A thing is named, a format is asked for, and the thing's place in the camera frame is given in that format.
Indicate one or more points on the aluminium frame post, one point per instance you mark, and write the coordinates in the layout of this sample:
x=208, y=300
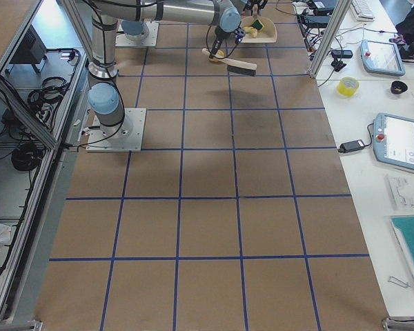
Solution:
x=334, y=23

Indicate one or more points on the yellow green sponge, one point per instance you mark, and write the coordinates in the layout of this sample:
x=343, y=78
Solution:
x=258, y=25

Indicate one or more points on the yellow tape roll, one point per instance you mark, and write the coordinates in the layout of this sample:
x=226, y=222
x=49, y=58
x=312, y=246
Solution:
x=347, y=86

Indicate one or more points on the beige hand brush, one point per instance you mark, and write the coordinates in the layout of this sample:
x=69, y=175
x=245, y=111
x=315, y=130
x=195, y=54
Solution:
x=236, y=66

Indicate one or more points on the beige plastic dustpan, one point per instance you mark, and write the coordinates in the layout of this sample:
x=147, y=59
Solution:
x=267, y=35

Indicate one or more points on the black power adapter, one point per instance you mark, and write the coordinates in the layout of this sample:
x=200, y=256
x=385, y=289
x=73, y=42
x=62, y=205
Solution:
x=352, y=146

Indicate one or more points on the brown potato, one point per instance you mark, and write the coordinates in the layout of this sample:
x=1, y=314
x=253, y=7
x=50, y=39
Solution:
x=216, y=58

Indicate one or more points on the upper blue teach pendant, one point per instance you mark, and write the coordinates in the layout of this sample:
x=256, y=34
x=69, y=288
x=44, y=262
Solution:
x=380, y=57

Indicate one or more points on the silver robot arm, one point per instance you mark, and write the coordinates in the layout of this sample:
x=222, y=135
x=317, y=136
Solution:
x=186, y=95

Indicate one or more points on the lower blue teach pendant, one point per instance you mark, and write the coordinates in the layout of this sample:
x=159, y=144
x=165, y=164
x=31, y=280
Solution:
x=393, y=140

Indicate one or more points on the blue teach pendant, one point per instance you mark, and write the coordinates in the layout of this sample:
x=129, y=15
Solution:
x=380, y=57
x=393, y=140

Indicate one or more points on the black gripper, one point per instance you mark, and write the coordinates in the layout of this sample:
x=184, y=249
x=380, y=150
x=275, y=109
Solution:
x=219, y=34

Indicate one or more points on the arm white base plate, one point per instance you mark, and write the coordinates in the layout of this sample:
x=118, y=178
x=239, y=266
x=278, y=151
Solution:
x=128, y=137
x=137, y=34

